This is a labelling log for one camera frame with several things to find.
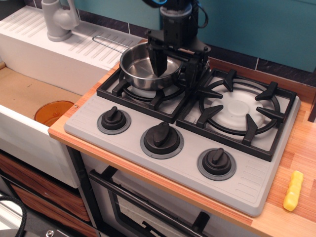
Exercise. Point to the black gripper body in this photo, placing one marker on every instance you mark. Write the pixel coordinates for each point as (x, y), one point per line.
(177, 45)

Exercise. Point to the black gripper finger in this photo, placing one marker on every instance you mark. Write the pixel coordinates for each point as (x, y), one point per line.
(158, 60)
(195, 68)

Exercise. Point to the stainless steel pan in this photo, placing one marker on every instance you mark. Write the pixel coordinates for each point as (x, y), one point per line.
(136, 65)

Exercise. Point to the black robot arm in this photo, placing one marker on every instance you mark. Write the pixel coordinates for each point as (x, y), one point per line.
(183, 16)

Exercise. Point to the grey toy stove top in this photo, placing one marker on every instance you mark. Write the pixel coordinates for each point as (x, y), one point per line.
(246, 190)

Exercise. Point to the black left stove knob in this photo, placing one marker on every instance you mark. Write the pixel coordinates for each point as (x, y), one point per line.
(114, 121)

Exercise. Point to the black stove knob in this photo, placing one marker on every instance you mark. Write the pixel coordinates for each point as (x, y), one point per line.
(114, 121)
(162, 141)
(216, 164)

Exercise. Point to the black middle stove knob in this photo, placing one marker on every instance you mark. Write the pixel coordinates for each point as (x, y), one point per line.
(162, 141)

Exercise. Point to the black right stove knob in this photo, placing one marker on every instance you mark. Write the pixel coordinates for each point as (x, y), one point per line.
(216, 164)

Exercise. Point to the yellow toy fry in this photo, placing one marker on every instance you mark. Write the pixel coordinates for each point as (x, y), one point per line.
(291, 199)

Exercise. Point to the black left burner grate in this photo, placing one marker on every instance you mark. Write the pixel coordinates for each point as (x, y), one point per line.
(165, 104)

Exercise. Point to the black burner grate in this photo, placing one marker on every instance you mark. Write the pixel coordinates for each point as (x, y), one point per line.
(165, 104)
(241, 113)

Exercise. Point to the black right burner grate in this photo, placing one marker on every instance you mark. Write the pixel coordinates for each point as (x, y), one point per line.
(241, 113)

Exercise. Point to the grey toy faucet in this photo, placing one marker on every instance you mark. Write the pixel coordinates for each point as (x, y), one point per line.
(59, 21)

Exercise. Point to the orange plastic plate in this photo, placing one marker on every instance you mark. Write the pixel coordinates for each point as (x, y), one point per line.
(49, 113)

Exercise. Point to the white toy sink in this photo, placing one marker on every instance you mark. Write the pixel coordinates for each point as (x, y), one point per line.
(35, 71)

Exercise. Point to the toy oven door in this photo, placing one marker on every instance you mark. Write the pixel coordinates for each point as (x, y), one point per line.
(147, 219)

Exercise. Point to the wood grain drawer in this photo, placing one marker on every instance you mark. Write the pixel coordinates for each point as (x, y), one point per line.
(46, 195)

